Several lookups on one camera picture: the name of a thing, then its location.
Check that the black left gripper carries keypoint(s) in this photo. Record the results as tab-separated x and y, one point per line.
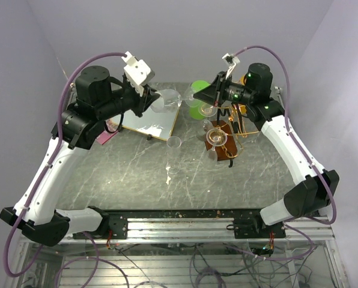
144	102

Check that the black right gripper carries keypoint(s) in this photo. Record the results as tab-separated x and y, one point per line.
214	93

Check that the clear wine glass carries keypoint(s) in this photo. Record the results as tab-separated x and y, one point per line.
207	111
170	100
216	138

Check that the green plastic wine glass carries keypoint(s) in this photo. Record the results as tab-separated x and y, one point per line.
198	105

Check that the clear wine glass front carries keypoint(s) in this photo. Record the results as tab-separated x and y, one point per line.
216	138

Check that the clear tall flute glass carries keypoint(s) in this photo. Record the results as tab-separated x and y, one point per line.
173	145

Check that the orange plastic wine glass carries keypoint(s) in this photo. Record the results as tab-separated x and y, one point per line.
243	80

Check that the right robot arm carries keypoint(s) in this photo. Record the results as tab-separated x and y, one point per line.
314	184

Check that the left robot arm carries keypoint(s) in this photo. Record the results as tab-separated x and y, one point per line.
99	98

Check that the gold framed whiteboard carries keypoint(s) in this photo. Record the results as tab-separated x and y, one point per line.
157	125

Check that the pink sticker book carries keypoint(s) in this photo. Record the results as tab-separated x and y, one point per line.
109	132

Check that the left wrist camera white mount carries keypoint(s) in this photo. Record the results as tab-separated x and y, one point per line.
137	72

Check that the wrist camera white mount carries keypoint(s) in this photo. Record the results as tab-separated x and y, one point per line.
231	61
137	72

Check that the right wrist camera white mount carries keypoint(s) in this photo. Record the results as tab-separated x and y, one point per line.
231	61

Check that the gold wire wine glass rack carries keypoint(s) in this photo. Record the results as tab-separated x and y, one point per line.
230	119

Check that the aluminium mounting rail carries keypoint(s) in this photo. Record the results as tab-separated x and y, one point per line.
170	230

